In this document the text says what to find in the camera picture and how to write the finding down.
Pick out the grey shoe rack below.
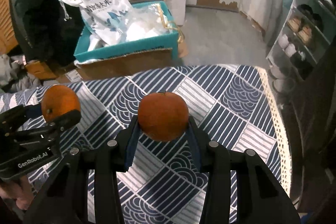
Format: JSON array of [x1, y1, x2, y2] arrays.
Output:
[[266, 0, 335, 94]]

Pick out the grey crumpled clothing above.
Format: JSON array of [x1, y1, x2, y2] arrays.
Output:
[[0, 54, 41, 94]]

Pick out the clear plastic bag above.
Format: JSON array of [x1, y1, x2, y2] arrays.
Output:
[[122, 3, 178, 42]]

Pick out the blue white patterned tablecloth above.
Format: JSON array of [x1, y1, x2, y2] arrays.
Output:
[[1, 65, 300, 223]]

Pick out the small red-orange tangerine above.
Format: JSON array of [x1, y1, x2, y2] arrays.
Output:
[[137, 92, 189, 142]]

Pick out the white rice bag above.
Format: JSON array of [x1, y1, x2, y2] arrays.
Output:
[[59, 0, 132, 46]]

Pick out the dark hanging coat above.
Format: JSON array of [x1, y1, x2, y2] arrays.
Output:
[[10, 0, 84, 67]]

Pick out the wooden louvered door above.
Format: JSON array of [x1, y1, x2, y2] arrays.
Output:
[[0, 0, 18, 54]]

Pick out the brown cardboard box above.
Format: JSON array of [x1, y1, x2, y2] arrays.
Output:
[[77, 49, 173, 80]]

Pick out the flat labelled cardboard box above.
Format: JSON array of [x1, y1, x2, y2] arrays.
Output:
[[56, 69, 83, 84]]

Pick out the left hand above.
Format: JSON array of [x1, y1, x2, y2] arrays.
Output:
[[1, 175, 34, 210]]

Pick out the teal cardboard box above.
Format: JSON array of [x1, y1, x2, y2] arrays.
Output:
[[74, 1, 179, 63]]

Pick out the small cardboard box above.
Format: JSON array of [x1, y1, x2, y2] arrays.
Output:
[[25, 61, 57, 80]]

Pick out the orange tangerine with stem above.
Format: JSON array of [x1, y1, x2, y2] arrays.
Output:
[[41, 85, 80, 122]]

